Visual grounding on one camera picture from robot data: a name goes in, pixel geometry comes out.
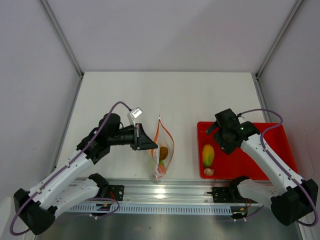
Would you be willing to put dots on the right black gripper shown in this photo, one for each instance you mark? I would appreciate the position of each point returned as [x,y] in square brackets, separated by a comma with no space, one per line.
[227,147]

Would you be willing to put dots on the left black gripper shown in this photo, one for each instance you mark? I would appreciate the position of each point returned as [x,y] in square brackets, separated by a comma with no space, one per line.
[141,140]

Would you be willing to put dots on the brown kiwi fruit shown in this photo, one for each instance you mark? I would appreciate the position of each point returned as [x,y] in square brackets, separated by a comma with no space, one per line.
[163,153]

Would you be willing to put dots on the clear orange zip top bag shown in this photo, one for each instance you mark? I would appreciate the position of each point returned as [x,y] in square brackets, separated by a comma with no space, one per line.
[162,138]

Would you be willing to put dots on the green apple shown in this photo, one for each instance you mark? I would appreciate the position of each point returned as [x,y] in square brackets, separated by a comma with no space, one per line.
[155,165]

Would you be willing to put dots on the peach fruit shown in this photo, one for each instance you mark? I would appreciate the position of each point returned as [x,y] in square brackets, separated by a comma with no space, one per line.
[161,169]

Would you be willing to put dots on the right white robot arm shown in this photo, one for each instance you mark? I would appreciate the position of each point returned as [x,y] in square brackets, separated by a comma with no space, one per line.
[291,198]

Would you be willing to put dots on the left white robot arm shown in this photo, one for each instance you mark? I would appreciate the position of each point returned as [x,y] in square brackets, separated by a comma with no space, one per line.
[42,204]

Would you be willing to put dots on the yellow green mango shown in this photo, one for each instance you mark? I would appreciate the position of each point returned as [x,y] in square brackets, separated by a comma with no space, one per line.
[208,155]

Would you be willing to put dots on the red plastic tray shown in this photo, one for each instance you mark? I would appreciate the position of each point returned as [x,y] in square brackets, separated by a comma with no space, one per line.
[238,163]

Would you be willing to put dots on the garlic bulb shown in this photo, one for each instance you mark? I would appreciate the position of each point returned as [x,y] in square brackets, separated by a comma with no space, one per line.
[208,172]

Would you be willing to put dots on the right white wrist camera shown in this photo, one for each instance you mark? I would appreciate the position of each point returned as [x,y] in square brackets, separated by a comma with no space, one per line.
[241,118]

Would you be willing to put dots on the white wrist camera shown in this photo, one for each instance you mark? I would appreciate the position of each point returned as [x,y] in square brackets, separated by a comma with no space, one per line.
[133,114]
[241,118]

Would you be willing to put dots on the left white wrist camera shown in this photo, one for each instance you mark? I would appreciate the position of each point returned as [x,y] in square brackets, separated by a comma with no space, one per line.
[133,114]

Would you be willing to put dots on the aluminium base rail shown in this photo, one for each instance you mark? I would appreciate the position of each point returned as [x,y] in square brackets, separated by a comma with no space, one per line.
[167,191]

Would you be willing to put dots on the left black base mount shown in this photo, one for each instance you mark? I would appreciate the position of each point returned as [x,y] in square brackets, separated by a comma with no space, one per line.
[115,192]

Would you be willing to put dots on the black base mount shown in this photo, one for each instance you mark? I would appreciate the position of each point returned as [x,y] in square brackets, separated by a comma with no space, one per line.
[115,192]
[228,195]

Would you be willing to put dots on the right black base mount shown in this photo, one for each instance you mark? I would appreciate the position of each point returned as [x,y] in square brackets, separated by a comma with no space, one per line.
[228,195]

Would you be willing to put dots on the slotted cable duct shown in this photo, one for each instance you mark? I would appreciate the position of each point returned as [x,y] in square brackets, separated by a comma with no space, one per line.
[167,209]

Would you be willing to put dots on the right aluminium frame post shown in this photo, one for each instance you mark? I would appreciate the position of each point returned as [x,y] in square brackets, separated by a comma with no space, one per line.
[293,13]

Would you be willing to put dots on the aluminium frame post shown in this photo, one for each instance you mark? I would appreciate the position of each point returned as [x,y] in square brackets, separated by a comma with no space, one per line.
[53,21]
[293,13]

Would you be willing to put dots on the left aluminium frame post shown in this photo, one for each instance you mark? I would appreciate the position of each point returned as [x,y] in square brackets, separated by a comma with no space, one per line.
[53,21]

